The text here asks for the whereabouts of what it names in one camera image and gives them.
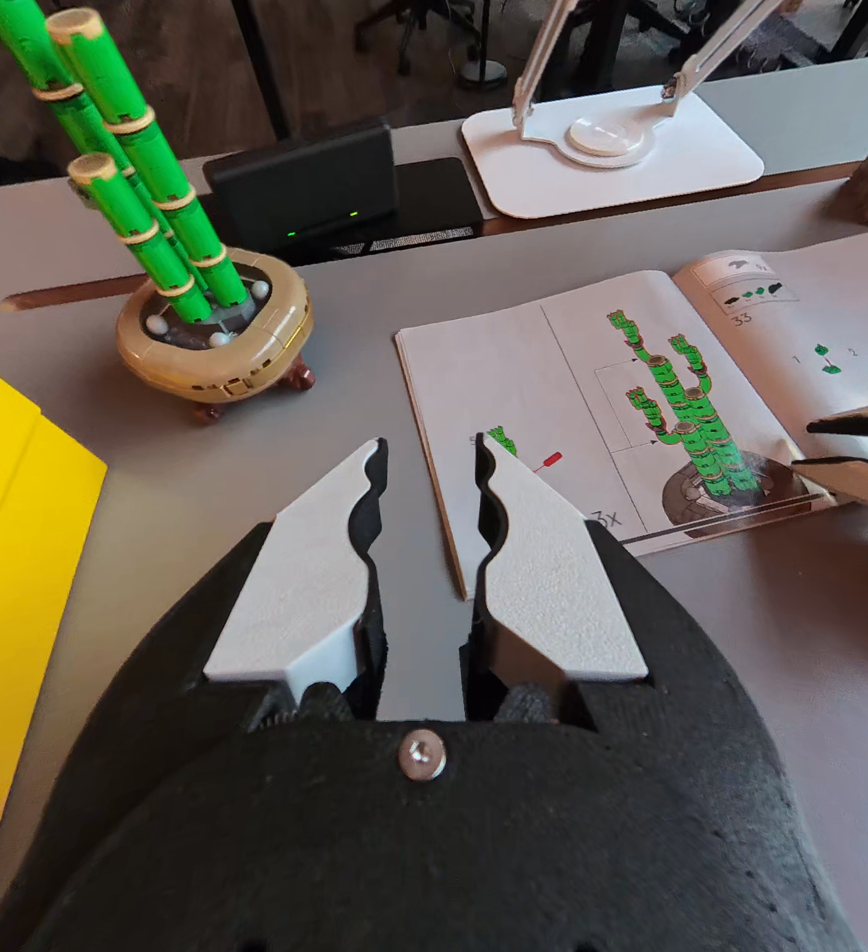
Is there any black office chair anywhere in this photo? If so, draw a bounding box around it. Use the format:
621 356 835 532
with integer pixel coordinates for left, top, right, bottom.
352 0 511 92

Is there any white document stand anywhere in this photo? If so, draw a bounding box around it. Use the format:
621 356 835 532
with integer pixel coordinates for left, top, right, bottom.
461 0 785 222

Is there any lego instruction booklet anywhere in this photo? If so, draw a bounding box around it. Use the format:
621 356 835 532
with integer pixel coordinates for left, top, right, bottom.
394 229 868 603

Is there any lego bamboo model in pot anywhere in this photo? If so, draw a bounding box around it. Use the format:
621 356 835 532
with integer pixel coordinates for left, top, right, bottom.
0 0 317 426

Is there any black flat pad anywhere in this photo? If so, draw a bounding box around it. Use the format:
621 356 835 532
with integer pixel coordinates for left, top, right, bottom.
285 156 486 267

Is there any yellow plastic bin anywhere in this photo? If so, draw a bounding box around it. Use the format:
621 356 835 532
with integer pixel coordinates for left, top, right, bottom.
0 342 109 927

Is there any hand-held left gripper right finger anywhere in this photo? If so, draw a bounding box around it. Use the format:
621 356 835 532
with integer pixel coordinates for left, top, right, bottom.
460 431 651 724

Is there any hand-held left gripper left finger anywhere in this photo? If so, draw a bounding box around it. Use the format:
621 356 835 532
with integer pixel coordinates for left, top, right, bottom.
202 436 392 721

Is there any black box device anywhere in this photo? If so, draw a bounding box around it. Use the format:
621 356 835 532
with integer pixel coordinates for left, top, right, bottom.
202 118 399 257

